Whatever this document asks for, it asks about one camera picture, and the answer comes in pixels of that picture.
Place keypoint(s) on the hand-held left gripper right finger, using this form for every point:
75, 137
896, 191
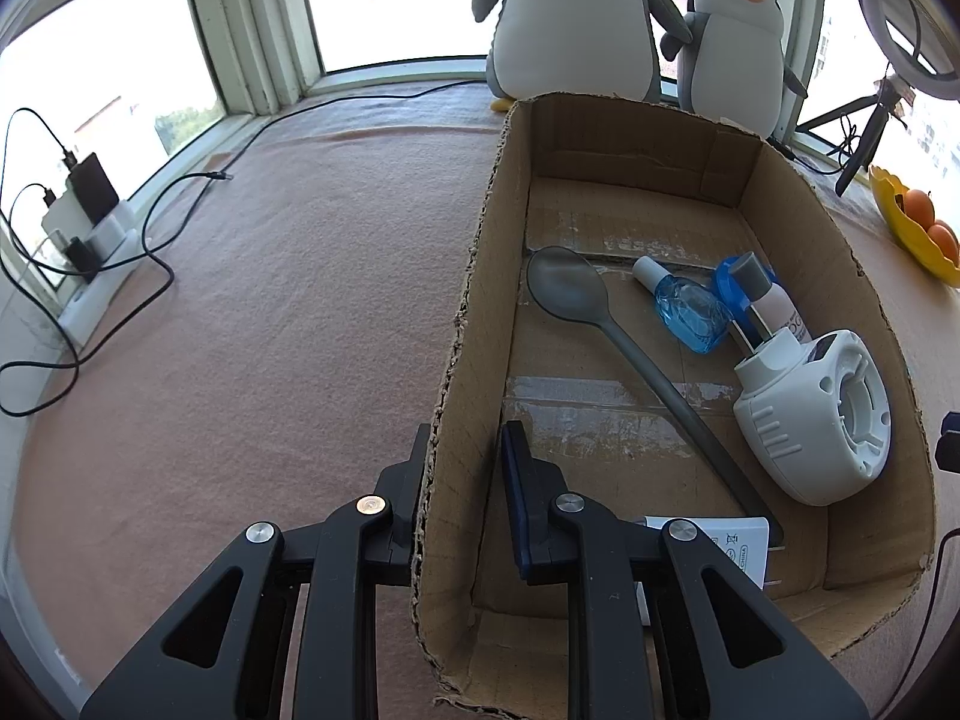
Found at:
517, 480

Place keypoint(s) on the white window frame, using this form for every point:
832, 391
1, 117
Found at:
247, 30

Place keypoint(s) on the white power adapter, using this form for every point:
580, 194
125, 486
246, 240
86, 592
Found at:
64, 216

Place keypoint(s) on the black power plug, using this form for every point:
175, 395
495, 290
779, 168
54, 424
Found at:
81, 259

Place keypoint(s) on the white round plug-in device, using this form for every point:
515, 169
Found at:
810, 420

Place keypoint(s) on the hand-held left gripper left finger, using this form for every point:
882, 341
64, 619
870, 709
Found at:
401, 495

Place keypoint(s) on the cardboard box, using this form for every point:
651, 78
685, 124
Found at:
600, 420

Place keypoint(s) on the large penguin plush toy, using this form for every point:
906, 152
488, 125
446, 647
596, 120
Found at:
570, 30

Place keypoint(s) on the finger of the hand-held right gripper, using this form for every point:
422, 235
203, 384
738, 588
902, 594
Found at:
949, 446

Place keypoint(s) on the black tripod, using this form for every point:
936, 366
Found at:
860, 150

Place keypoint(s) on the blue transparent bottle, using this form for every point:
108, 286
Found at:
690, 311

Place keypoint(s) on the small penguin plush toy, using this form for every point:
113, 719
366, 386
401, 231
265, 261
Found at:
731, 67

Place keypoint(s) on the orange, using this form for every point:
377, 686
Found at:
943, 240
916, 204

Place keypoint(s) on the yellow leaf-shaped bowl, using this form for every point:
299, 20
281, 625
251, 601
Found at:
900, 229

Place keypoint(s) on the white power strip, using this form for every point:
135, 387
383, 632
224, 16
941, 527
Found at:
112, 229

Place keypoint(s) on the white tube with grey cap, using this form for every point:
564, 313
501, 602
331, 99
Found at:
772, 307

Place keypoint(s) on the grey plastic spoon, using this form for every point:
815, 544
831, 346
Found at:
562, 285

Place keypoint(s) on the white charger plug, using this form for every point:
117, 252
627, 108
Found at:
731, 547

